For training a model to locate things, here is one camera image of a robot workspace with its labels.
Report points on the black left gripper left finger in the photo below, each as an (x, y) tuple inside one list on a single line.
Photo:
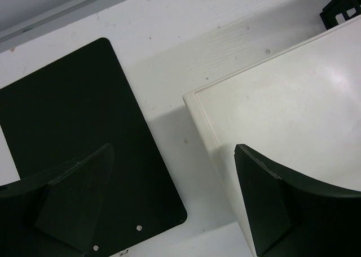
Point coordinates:
[(55, 212)]

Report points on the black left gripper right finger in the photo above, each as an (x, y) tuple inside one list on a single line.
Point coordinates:
[(291, 214)]

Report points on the black flat board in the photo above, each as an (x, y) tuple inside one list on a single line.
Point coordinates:
[(75, 105)]

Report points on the white drawer cabinet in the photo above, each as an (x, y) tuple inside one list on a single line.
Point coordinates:
[(300, 108)]

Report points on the black mesh file organizer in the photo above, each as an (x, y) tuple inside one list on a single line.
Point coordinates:
[(339, 11)]

